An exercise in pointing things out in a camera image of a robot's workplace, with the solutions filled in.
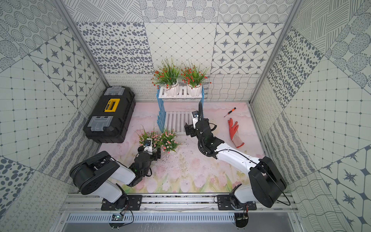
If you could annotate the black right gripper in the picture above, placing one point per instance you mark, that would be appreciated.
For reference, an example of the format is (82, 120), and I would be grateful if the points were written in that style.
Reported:
(190, 130)

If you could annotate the aluminium mounting rail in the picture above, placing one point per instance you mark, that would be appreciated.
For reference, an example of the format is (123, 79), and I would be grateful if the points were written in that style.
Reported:
(172, 202)

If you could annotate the pink flower potted plant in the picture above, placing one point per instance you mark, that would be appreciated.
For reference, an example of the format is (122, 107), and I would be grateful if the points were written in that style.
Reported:
(153, 135)
(168, 141)

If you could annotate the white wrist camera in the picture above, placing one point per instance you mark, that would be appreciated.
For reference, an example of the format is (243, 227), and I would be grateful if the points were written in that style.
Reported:
(148, 146)
(195, 118)

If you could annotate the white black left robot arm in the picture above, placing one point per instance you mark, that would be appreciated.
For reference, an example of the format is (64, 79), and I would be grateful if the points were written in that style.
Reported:
(92, 175)

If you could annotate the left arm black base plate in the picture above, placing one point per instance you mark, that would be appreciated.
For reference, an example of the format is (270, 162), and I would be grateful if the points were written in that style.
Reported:
(130, 202)

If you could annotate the black yellow toolbox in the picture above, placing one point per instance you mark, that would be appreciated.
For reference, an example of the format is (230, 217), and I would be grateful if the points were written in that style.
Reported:
(110, 119)

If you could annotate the orange black screwdriver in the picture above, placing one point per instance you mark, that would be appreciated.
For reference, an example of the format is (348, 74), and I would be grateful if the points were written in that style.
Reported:
(230, 112)

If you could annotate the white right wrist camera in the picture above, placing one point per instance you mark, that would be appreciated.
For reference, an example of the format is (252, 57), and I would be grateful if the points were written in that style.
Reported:
(195, 118)

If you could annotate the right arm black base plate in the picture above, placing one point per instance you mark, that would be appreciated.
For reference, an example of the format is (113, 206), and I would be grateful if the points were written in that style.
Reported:
(226, 202)

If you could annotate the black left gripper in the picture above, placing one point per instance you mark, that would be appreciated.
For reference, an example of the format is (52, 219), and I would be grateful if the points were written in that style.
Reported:
(155, 152)

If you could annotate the blue white two-tier rack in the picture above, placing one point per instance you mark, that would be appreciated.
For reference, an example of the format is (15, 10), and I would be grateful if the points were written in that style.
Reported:
(172, 115)

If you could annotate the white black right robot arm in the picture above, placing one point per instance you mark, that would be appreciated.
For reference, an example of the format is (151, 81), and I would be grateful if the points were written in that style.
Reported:
(266, 182)

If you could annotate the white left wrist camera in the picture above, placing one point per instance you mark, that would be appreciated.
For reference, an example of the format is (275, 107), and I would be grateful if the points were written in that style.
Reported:
(148, 146)

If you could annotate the red flower potted plant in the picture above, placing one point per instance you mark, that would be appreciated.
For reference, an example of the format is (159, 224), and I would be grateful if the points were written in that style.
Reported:
(194, 77)
(167, 76)

